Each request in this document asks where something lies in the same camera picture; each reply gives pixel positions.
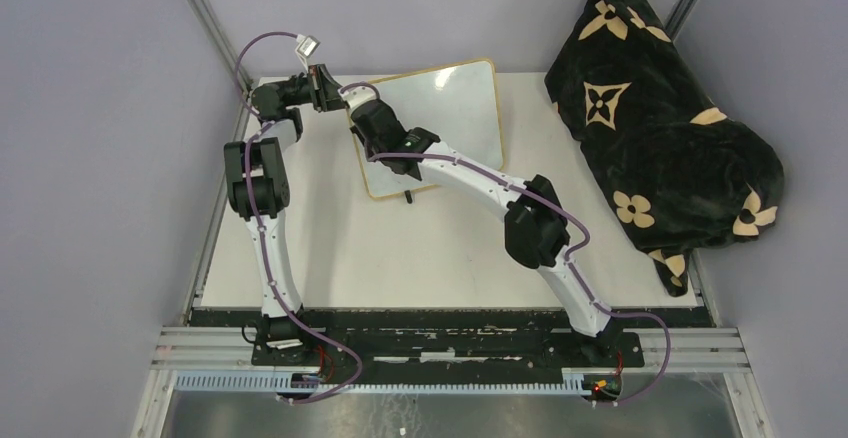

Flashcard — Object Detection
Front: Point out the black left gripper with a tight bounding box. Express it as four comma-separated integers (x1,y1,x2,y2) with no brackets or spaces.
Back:
277,64,348,112

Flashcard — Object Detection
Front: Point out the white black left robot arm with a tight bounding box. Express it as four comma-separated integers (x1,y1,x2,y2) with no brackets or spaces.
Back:
224,64,345,365

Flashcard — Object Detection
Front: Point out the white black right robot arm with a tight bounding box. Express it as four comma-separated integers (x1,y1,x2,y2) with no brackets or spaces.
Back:
347,97,621,366

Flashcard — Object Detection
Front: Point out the black floral plush blanket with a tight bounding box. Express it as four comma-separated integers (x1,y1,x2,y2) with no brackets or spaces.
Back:
544,0,785,297

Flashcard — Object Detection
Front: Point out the small electronics board with led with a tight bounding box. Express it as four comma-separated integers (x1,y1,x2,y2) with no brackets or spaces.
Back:
583,375,623,402

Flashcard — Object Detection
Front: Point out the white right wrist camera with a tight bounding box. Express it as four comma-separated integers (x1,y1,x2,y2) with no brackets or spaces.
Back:
340,87,379,111

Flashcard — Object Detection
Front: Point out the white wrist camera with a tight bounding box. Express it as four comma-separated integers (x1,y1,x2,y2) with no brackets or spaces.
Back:
296,35,320,59
340,87,379,111

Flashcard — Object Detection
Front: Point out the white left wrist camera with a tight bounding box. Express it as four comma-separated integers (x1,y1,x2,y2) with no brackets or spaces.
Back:
296,35,320,59

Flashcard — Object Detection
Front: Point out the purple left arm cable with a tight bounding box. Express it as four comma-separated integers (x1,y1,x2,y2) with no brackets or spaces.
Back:
234,30,364,405

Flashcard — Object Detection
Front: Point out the left aluminium frame post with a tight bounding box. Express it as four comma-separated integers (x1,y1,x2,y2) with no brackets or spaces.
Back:
165,0,254,95

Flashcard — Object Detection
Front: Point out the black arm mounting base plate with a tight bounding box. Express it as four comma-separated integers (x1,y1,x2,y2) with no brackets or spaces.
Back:
188,308,645,385

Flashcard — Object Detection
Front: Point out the grey toothed cable rail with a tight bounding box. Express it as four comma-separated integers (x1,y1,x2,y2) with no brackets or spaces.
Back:
174,370,597,397

